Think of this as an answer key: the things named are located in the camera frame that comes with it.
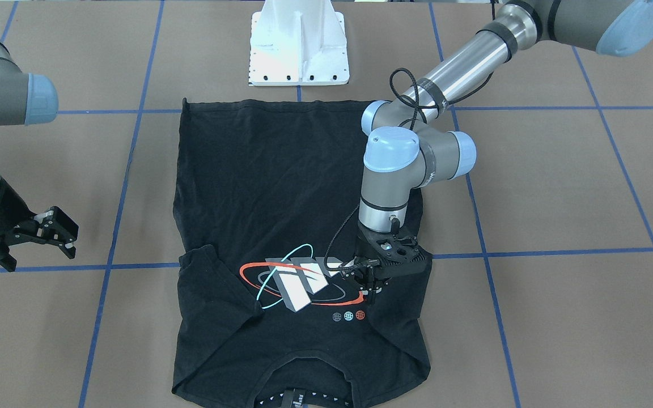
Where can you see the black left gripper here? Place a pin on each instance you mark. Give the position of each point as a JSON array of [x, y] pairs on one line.
[[365, 247]]

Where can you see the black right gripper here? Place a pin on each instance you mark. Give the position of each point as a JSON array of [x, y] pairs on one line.
[[4, 213]]

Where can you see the black graphic t-shirt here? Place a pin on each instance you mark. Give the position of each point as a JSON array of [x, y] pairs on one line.
[[255, 180]]

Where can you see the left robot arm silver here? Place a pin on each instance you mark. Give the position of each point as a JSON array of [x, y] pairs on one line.
[[404, 153]]

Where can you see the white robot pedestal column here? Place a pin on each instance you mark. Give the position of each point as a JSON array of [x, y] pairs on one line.
[[298, 43]]

